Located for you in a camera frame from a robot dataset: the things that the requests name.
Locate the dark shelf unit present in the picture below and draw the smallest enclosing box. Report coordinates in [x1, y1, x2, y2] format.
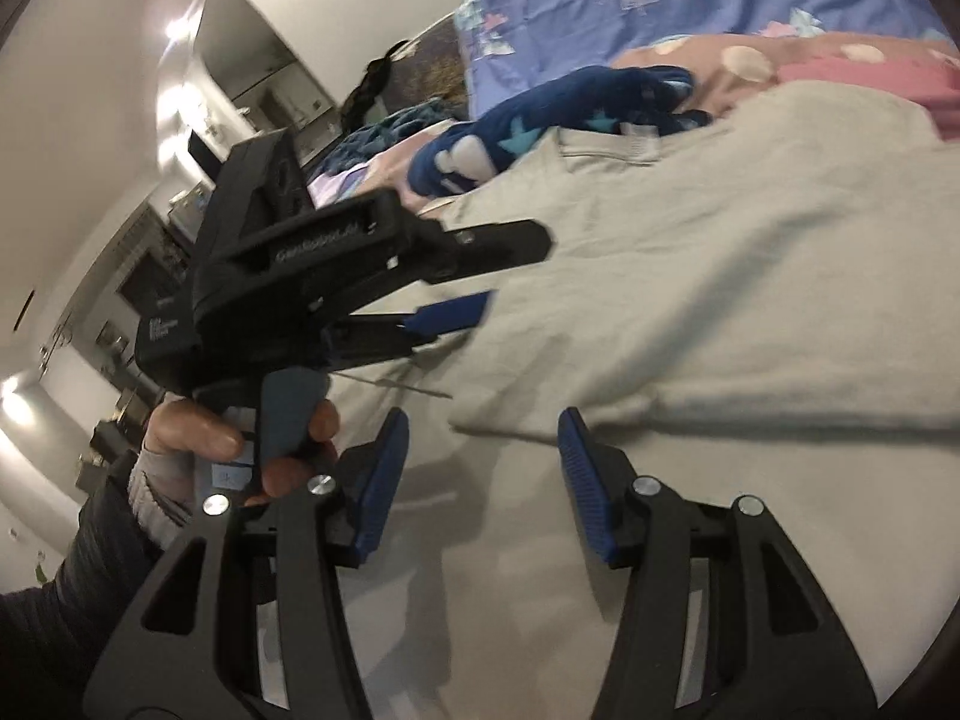
[112, 206, 200, 308]

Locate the grey t-shirt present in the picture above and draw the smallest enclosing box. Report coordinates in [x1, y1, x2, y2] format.
[330, 79, 960, 458]

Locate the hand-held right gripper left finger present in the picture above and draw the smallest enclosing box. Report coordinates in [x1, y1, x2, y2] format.
[82, 406, 412, 720]

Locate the pink folded cloth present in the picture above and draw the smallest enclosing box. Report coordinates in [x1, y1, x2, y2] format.
[776, 52, 960, 128]

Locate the black hanging bag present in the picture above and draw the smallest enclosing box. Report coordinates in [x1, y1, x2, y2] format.
[341, 40, 413, 130]

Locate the pink polka dot blanket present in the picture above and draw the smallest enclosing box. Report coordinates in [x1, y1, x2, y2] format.
[300, 28, 960, 720]

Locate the arched wall mirror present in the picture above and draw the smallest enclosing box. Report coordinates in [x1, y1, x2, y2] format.
[191, 0, 338, 158]

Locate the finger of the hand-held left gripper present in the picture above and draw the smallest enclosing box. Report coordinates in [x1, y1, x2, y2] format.
[330, 289, 497, 362]
[405, 219, 556, 287]

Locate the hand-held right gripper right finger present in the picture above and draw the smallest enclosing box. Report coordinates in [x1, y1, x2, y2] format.
[556, 406, 878, 720]

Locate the person's left hand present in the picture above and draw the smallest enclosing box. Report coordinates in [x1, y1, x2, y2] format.
[142, 397, 342, 509]

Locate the lavender cloth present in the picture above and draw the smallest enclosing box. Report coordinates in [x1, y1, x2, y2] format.
[306, 167, 370, 209]

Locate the person's left forearm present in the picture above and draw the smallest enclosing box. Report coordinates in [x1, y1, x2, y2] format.
[0, 444, 205, 720]

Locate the navy star-print garment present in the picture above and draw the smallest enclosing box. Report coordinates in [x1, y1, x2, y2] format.
[409, 64, 713, 196]

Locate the teal knit blanket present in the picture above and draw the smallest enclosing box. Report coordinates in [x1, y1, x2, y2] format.
[330, 101, 473, 166]

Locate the dark printed panel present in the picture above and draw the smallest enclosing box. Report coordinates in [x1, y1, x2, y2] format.
[405, 13, 481, 121]

